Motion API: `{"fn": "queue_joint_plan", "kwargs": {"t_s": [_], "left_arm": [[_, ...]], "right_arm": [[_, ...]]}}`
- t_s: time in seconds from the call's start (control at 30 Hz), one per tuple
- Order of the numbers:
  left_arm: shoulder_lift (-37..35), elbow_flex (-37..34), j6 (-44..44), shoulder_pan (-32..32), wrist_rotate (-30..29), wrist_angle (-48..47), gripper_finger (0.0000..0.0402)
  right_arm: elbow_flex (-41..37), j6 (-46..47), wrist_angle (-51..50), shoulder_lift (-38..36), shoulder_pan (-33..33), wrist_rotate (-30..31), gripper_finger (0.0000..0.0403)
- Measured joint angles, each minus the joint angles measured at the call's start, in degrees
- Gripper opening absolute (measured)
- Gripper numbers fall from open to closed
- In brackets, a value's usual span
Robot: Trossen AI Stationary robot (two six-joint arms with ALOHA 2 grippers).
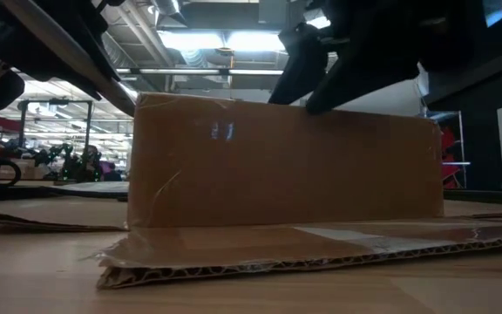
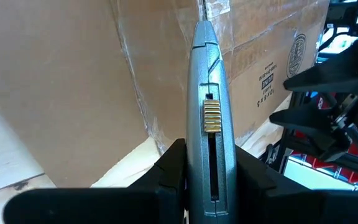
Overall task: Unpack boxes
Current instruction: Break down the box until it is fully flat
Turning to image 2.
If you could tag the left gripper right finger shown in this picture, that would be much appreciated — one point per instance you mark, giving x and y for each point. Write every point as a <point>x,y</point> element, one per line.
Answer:
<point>291,205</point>

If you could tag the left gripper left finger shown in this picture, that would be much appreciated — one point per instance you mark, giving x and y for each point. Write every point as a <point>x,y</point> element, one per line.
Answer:
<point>104,205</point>

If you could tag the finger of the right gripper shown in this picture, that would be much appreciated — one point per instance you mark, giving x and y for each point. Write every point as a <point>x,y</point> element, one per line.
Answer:
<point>315,124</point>
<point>346,71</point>

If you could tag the grey utility knife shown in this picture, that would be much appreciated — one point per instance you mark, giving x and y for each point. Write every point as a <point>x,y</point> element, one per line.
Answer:
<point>211,155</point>

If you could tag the brown taped cardboard box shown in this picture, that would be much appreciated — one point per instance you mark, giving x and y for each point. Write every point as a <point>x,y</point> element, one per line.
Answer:
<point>73,77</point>

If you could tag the red and blue bin rack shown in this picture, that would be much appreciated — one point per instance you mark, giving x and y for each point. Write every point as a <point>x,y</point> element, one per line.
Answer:
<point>353,174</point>

